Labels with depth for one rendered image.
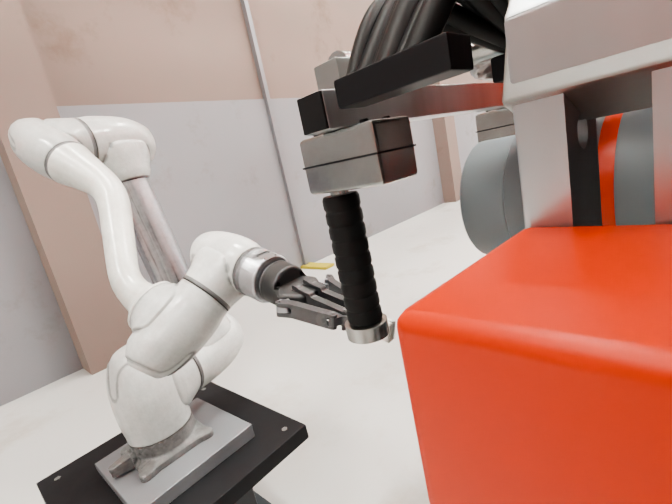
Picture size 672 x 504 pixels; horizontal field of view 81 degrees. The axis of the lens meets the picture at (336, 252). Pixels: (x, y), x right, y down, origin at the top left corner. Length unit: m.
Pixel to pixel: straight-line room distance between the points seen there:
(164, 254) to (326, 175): 0.83
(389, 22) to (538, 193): 0.16
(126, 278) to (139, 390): 0.32
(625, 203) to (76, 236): 2.65
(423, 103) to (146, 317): 0.54
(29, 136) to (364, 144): 0.89
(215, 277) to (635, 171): 0.59
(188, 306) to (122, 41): 2.80
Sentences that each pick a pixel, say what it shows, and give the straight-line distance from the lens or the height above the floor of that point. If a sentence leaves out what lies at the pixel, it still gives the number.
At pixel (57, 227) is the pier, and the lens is 2.74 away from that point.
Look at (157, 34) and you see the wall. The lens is 3.49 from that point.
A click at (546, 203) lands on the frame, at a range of 0.17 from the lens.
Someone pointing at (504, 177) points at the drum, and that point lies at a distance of 0.40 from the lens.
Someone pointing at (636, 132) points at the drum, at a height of 0.90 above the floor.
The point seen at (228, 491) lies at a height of 0.30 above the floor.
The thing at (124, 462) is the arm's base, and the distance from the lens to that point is 1.15.
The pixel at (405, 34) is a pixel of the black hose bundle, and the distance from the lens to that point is 0.28.
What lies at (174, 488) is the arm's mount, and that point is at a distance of 1.05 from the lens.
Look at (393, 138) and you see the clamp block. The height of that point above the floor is 0.93.
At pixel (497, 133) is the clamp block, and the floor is 0.92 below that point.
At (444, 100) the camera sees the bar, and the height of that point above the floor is 0.96.
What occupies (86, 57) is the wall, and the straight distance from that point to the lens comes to 3.23.
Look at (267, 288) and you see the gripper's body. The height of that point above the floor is 0.75.
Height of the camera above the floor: 0.92
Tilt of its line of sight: 13 degrees down
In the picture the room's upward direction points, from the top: 12 degrees counter-clockwise
